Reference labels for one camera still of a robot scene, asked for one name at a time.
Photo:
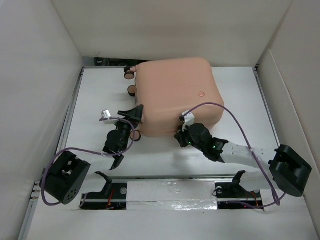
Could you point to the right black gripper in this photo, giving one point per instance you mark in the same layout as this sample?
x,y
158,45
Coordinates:
x,y
179,136

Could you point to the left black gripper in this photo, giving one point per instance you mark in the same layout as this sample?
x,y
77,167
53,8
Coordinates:
x,y
135,114

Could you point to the pink suitcase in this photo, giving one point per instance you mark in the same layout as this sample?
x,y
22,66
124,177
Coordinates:
x,y
168,88

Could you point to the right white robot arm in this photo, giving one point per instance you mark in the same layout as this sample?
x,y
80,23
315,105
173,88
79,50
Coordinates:
x,y
280,169

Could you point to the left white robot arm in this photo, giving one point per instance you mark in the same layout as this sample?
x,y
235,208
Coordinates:
x,y
64,176

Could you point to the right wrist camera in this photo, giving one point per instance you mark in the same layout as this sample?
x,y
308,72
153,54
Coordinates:
x,y
187,118

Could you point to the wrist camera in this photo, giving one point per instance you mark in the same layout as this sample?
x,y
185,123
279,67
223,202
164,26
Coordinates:
x,y
187,118
106,118

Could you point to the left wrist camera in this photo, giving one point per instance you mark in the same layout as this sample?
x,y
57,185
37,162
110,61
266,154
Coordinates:
x,y
106,118

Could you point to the aluminium frame rail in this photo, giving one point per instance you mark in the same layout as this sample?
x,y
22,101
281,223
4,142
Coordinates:
x,y
179,177

